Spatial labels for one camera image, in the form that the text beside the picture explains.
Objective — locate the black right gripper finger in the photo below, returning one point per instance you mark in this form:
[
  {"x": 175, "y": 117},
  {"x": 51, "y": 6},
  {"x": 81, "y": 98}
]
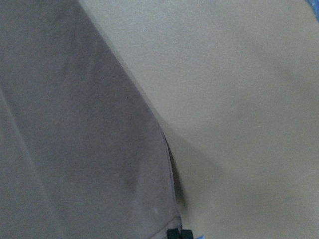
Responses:
[{"x": 176, "y": 234}]

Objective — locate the dark brown t-shirt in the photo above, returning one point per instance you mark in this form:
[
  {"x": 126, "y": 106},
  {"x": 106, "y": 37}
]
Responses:
[{"x": 81, "y": 154}]

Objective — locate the blue tape grid lines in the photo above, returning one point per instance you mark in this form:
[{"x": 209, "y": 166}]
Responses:
[{"x": 258, "y": 129}]

